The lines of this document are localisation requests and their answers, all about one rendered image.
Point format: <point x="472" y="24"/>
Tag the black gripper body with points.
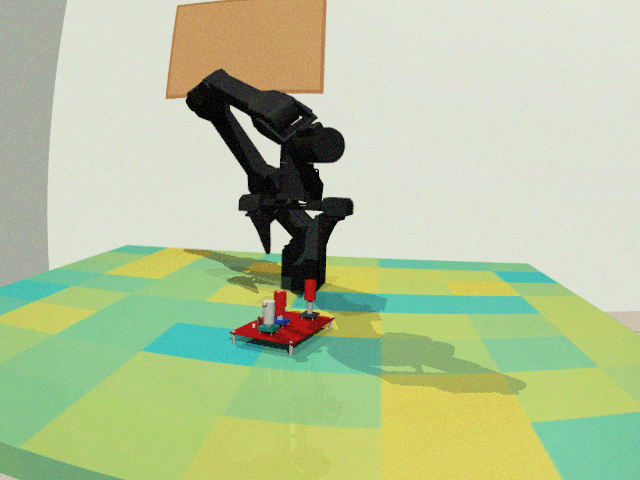
<point x="296" y="183"/>

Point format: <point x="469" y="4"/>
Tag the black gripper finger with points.
<point x="261" y="222"/>
<point x="326" y="226"/>

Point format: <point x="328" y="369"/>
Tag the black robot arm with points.
<point x="272" y="113"/>

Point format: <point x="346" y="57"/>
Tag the red circuit board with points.
<point x="281" y="326"/>

